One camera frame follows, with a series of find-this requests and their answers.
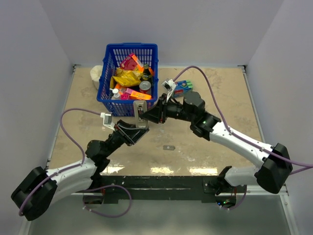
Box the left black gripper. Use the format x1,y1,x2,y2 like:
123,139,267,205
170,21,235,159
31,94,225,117
103,119,149,158

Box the white pump bottle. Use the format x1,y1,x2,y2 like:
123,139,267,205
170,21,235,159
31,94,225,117
110,88,121,100

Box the purple cable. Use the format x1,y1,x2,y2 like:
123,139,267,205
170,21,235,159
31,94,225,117
173,65,313,175
19,108,106,216

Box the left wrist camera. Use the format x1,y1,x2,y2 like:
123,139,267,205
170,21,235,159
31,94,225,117
100,112,115,131

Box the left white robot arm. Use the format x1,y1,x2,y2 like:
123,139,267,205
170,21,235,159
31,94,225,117
11,120,149,221

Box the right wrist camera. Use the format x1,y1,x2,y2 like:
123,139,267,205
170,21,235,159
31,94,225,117
162,79,177,102

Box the metal tin can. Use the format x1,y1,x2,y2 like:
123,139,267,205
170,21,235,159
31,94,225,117
139,80,152,95

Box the yellow chips bag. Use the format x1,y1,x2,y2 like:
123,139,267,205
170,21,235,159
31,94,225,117
112,68,142,87

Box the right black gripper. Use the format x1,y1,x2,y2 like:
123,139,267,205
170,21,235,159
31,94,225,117
142,93,195,123

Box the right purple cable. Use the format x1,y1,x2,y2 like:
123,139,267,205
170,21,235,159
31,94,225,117
173,65,313,175

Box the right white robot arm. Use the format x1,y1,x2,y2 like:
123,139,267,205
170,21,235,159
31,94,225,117
140,92,293,194

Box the pink orange snack box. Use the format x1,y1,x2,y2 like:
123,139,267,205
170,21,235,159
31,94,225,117
120,53,144,72

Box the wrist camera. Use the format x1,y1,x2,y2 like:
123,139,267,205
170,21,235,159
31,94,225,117
162,79,177,102
100,112,115,131

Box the blue plastic basket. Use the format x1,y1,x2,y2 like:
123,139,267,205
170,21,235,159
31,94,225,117
97,43,158,117

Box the grey remote control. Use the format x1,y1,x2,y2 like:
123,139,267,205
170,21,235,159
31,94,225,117
133,100,149,129

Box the dark sauce bottle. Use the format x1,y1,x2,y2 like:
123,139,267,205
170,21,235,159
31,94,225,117
142,64,153,82

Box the sponge pack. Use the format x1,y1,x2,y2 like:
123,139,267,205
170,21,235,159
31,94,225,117
173,80,193,98

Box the grey battery cover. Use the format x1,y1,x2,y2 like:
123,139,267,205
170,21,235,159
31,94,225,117
163,145,175,151

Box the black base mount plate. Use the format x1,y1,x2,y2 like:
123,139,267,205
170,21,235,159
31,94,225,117
85,175,246,204

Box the white paper roll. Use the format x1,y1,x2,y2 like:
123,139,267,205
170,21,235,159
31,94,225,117
90,65,103,90

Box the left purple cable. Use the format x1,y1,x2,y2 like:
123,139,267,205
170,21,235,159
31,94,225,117
19,108,106,216

